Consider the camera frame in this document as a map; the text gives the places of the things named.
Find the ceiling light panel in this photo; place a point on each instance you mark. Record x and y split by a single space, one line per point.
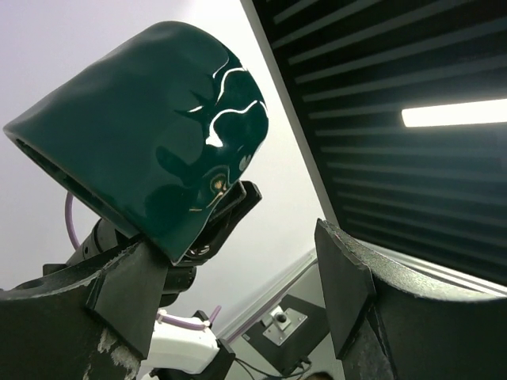
350 69

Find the black monitor on mount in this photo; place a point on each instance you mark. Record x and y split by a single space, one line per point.
284 349

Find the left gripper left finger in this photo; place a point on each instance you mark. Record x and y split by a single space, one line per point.
93 320

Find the dark green glossy mug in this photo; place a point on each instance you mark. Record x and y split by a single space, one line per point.
153 135

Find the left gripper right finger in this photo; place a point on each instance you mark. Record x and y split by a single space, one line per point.
388 321

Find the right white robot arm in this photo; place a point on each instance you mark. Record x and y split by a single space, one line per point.
178 279

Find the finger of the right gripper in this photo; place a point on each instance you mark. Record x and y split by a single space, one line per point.
236 204

